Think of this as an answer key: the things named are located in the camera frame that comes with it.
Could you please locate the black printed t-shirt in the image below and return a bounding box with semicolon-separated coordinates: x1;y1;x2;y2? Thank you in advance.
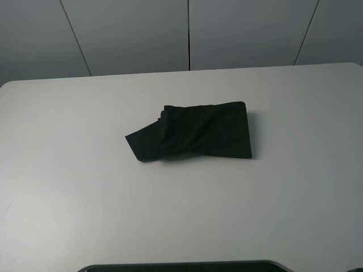
125;101;252;162

